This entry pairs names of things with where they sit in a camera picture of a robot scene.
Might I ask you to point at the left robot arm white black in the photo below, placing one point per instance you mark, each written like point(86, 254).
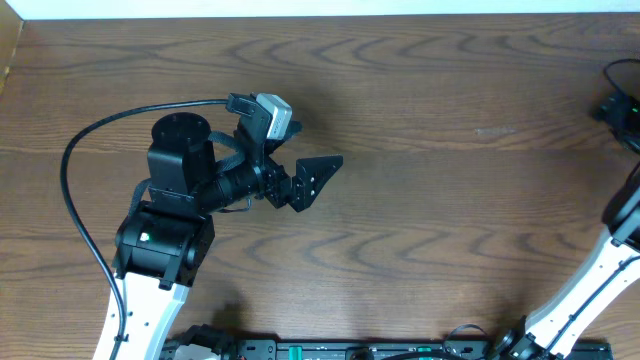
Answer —
point(163, 241)

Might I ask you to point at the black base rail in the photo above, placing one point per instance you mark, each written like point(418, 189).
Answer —
point(205, 342)

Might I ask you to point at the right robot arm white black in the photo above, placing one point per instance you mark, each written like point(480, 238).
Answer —
point(551, 331)

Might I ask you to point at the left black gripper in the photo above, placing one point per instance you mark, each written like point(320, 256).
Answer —
point(305, 190)

